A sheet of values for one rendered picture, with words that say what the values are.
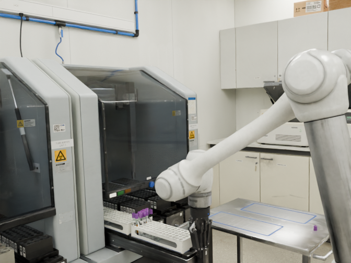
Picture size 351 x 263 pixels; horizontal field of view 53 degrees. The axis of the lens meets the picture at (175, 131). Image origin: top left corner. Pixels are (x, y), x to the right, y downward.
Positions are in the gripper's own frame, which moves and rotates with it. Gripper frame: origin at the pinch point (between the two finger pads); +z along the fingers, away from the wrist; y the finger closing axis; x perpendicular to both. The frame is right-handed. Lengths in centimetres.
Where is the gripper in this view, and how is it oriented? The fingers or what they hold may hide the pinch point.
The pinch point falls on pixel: (201, 256)
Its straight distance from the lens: 144.8
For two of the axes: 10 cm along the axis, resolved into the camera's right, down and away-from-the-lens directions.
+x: 7.6, 0.4, -6.5
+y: -6.5, 0.9, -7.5
